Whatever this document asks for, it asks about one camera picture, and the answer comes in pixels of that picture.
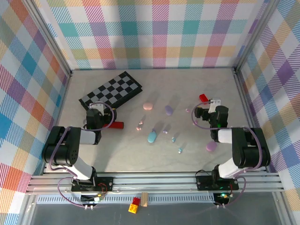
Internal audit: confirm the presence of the orchid purple earbud case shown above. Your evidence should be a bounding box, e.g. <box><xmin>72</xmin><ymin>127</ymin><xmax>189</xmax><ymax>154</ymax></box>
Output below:
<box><xmin>205</xmin><ymin>141</ymin><xmax>218</xmax><ymax>152</ymax></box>

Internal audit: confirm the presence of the red marker grey cap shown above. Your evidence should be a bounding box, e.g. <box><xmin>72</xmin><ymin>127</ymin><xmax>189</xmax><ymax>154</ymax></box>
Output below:
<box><xmin>82</xmin><ymin>118</ymin><xmax>125</xmax><ymax>130</ymax></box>

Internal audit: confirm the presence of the red translucent block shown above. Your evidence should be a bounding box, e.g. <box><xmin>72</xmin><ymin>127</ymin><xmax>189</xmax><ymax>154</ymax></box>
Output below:
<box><xmin>198</xmin><ymin>93</ymin><xmax>210</xmax><ymax>105</ymax></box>

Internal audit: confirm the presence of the black grey folding chessboard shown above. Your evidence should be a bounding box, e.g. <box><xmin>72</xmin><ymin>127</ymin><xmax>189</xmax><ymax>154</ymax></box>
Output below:
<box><xmin>78</xmin><ymin>71</ymin><xmax>143</xmax><ymax>117</ymax></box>

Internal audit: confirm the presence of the small circuit board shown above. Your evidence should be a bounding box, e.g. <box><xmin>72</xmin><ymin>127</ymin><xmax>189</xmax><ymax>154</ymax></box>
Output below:
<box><xmin>80</xmin><ymin>192</ymin><xmax>105</xmax><ymax>204</ymax></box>
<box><xmin>213</xmin><ymin>192</ymin><xmax>233</xmax><ymax>204</ymax></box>

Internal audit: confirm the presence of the small wooden block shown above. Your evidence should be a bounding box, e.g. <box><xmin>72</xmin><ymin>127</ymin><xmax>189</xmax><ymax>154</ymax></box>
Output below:
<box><xmin>140</xmin><ymin>192</ymin><xmax>150</xmax><ymax>208</ymax></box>

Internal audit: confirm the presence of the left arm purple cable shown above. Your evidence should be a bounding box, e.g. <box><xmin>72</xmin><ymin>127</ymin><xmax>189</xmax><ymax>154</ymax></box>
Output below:
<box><xmin>48</xmin><ymin>101</ymin><xmax>117</xmax><ymax>209</ymax></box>

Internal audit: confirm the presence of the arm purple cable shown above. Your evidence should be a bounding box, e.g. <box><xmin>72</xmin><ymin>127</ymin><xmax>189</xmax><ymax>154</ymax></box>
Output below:
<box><xmin>191</xmin><ymin>106</ymin><xmax>262</xmax><ymax>209</ymax></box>
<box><xmin>48</xmin><ymin>101</ymin><xmax>117</xmax><ymax>209</ymax></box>

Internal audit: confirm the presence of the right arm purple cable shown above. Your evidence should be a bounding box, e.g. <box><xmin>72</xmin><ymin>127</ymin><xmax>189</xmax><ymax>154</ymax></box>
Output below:
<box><xmin>191</xmin><ymin>106</ymin><xmax>262</xmax><ymax>209</ymax></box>

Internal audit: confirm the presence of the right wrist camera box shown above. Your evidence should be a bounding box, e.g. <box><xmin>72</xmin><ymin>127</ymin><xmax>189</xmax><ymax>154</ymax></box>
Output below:
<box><xmin>209</xmin><ymin>98</ymin><xmax>222</xmax><ymax>114</ymax></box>

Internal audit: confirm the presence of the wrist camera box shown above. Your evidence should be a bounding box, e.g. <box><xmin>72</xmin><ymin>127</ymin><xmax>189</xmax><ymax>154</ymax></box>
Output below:
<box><xmin>90</xmin><ymin>102</ymin><xmax>105</xmax><ymax>116</ymax></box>
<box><xmin>209</xmin><ymin>98</ymin><xmax>222</xmax><ymax>114</ymax></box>

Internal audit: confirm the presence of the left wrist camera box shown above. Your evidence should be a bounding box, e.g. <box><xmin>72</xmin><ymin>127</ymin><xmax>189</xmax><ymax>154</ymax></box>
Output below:
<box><xmin>90</xmin><ymin>102</ymin><xmax>105</xmax><ymax>116</ymax></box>

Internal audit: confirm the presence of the aluminium side rail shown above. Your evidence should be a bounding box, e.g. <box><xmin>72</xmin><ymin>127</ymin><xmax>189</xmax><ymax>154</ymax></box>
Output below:
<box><xmin>42</xmin><ymin>69</ymin><xmax>74</xmax><ymax>175</ymax></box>
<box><xmin>233</xmin><ymin>67</ymin><xmax>269</xmax><ymax>173</ymax></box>

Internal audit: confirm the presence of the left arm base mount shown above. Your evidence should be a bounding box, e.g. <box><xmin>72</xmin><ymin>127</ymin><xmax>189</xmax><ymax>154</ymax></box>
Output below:
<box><xmin>71</xmin><ymin>177</ymin><xmax>115</xmax><ymax>192</ymax></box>

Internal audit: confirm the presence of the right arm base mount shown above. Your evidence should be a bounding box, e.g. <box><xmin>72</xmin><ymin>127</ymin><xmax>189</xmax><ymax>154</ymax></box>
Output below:
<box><xmin>195</xmin><ymin>172</ymin><xmax>240</xmax><ymax>191</ymax></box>

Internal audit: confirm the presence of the aluminium frame rail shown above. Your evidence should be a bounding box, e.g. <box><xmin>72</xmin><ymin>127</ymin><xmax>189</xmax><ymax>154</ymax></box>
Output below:
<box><xmin>25</xmin><ymin>172</ymin><xmax>285</xmax><ymax>195</ymax></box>

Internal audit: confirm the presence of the aluminium corner post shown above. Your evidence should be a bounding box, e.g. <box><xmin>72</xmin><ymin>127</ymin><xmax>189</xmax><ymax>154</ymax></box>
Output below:
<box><xmin>233</xmin><ymin>0</ymin><xmax>281</xmax><ymax>75</ymax></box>
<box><xmin>22</xmin><ymin>0</ymin><xmax>73</xmax><ymax>78</ymax></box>

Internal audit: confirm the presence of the slotted grey cable duct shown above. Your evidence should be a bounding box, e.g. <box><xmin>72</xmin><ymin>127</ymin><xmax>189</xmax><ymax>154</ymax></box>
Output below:
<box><xmin>37</xmin><ymin>195</ymin><xmax>217</xmax><ymax>204</ymax></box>

